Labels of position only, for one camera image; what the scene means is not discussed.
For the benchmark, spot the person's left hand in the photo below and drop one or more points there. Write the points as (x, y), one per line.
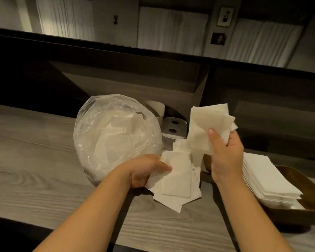
(141, 170)

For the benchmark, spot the person's right hand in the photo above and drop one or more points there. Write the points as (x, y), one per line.
(225, 157)

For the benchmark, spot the person's left thumb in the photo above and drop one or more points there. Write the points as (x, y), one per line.
(161, 165)

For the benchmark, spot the person's right thumb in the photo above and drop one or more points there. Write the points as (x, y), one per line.
(215, 141)

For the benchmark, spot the fanned bunch of white napkins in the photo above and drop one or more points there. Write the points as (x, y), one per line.
(208, 127)

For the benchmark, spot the person's left forearm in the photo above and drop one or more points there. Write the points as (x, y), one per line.
(89, 209)

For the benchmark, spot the person's right forearm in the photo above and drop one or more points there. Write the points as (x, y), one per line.
(248, 215)

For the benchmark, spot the white round container with holes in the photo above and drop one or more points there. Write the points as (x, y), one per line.
(173, 127)

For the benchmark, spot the clear plastic bag of napkins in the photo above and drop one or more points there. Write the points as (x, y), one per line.
(115, 139)

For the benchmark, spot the white cylindrical cup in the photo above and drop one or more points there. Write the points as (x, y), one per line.
(157, 108)

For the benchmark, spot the neat stack of white napkins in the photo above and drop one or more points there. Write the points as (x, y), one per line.
(270, 181)

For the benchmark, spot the dark wooden counter partition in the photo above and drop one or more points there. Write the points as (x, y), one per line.
(157, 76)

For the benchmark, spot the brown wooden tray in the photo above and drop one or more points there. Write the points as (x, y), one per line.
(299, 199)

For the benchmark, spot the small dark framed picture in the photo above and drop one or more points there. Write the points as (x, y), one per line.
(218, 38)

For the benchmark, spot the white curtain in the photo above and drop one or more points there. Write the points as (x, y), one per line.
(170, 30)
(262, 44)
(65, 19)

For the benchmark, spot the tall framed picture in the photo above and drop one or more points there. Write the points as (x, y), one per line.
(225, 17)

